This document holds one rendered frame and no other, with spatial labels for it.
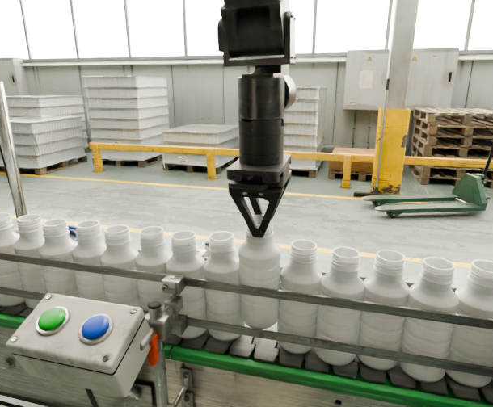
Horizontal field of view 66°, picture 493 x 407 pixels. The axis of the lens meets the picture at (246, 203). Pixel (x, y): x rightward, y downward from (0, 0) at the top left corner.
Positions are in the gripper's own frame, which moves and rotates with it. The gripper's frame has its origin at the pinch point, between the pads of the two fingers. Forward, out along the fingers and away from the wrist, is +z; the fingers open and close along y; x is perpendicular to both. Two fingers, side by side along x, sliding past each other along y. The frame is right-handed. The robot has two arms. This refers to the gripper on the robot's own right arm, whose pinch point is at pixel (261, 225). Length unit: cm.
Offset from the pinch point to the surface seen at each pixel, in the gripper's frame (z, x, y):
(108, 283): 11.0, 24.0, -2.5
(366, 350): 15.4, -15.1, -3.1
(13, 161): 7, 93, 49
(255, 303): 10.9, 0.2, -2.5
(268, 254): 3.4, -1.4, -1.8
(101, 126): 67, 403, 526
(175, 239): 2.9, 12.5, -1.1
